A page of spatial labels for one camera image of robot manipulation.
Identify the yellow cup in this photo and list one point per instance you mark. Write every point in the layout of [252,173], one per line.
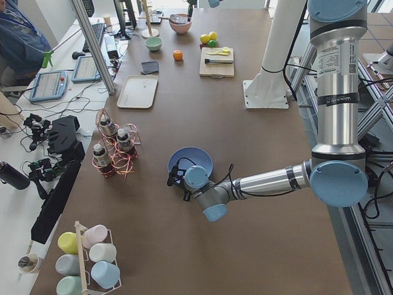
[67,242]

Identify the blue round plate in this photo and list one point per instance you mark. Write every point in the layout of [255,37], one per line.
[191,156]

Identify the whole lemon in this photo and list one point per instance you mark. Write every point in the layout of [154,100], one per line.
[213,35]
[204,38]

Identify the orange fruit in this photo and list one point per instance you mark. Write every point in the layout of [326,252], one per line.
[177,55]

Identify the black computer mouse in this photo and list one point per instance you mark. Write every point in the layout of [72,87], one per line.
[75,55]

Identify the left teach pendant tablet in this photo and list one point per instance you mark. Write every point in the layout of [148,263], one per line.
[49,86]

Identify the white cup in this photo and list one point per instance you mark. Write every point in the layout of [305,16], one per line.
[103,252]

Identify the right rear tea bottle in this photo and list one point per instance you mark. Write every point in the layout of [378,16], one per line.
[107,126]

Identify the green lime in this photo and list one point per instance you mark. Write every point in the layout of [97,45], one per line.
[212,43]

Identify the mint green bowl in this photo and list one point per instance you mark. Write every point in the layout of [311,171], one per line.
[153,43]

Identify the wooden stand with round base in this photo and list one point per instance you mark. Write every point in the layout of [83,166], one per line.
[150,31]

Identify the front tea bottle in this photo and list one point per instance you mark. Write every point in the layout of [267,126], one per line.
[102,161]

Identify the yellow plastic knife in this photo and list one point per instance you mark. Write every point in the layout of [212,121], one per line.
[219,53]

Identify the mint green cup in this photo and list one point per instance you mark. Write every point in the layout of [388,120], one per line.
[70,285]

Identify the pink cup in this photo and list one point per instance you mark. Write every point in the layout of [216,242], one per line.
[94,235]

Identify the wooden cutting board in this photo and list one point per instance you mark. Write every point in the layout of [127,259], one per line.
[217,71]

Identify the metal ice scoop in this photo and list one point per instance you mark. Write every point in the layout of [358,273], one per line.
[176,18]

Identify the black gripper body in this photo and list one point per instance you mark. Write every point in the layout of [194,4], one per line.
[177,179]
[190,13]

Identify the aluminium frame post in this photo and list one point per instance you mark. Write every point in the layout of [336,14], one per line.
[95,48]

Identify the person in blue jacket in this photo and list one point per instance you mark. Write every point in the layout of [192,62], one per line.
[22,46]

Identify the upper whole lemon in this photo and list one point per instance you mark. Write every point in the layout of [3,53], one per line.
[213,35]

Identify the black water bottle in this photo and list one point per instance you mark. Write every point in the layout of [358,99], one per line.
[13,177]

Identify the lower whole lemon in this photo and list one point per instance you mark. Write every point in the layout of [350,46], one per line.
[204,38]

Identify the steel muddler black tip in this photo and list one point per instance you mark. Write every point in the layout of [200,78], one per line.
[210,61]

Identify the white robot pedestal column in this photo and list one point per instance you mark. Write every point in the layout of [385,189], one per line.
[287,16]

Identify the light blue cup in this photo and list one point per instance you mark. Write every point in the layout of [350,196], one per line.
[105,274]

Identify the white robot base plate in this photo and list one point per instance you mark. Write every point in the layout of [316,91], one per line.
[265,95]

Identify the pink bowl of ice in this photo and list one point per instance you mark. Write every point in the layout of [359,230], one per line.
[180,28]

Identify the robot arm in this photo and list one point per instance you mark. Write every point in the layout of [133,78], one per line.
[336,170]
[213,3]

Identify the grey cup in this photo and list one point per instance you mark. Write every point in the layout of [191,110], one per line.
[68,265]

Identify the cream rabbit tray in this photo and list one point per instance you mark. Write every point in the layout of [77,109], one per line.
[138,92]

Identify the teach pendant tablet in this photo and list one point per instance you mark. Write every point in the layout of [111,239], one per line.
[49,86]
[85,71]

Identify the right teach pendant tablet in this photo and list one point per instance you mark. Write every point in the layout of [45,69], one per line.
[85,71]

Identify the green clamp tool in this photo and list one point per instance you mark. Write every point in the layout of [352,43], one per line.
[47,60]

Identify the grey folded cloth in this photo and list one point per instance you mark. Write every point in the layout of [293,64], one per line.
[150,67]

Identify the copper wire bottle rack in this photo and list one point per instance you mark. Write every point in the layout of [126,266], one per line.
[121,161]

